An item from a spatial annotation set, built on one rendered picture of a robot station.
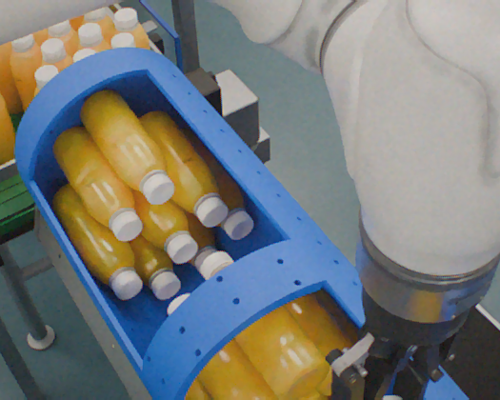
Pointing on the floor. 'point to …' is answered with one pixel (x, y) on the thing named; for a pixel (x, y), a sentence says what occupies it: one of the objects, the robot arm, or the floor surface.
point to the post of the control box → (9, 350)
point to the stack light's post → (185, 27)
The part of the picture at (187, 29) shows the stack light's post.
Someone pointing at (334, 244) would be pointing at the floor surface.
